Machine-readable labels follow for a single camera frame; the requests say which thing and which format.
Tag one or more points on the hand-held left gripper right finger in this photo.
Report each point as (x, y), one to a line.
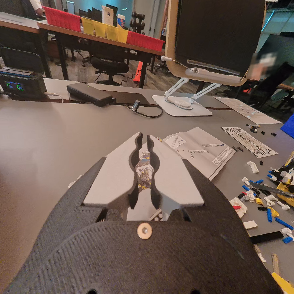
(179, 183)

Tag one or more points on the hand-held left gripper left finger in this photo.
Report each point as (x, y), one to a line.
(108, 181)

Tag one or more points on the lego instruction booklet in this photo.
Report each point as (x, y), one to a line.
(199, 149)

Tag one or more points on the white lego panel assembly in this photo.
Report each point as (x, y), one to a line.
(237, 206)

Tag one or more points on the white flat lego tile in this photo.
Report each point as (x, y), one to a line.
(250, 225)

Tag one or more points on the pile of loose lego pieces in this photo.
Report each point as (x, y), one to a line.
(271, 213)

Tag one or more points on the black lego beam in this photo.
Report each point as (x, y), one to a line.
(266, 237)

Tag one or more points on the yellow lego panel piece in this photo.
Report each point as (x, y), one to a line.
(283, 284)

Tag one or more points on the zebra sticker sheet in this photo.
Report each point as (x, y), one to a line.
(250, 142)

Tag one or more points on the white paper sheet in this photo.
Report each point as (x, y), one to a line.
(250, 110)

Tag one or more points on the black office chair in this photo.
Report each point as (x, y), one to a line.
(110, 66)

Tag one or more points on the blue plastic bin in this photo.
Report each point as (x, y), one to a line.
(289, 127)

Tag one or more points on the black battery charger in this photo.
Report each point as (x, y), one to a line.
(23, 85)

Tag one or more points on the brown office desk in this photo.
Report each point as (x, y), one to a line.
(96, 38)

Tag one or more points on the white tablet stand with screen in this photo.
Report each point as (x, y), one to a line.
(218, 34)

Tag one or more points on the black dumbbell stand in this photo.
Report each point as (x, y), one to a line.
(137, 21)

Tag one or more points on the row of red yellow bins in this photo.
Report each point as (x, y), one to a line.
(62, 19)

